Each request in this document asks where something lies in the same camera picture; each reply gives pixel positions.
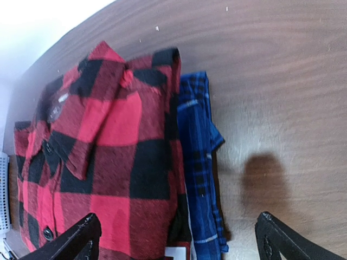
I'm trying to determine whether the white plastic laundry basket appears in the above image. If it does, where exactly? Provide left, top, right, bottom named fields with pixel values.
left=0, top=152, right=11, bottom=235

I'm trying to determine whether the blue shirt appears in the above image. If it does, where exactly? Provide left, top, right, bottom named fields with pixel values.
left=177, top=71, right=229, bottom=259

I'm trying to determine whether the red black plaid shirt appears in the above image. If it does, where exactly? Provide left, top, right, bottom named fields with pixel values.
left=14, top=42, right=191, bottom=259

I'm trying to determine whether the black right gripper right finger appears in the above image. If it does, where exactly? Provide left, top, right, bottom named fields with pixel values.
left=255, top=211, right=343, bottom=259

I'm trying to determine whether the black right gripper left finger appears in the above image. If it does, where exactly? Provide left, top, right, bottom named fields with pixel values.
left=21, top=213, right=101, bottom=260

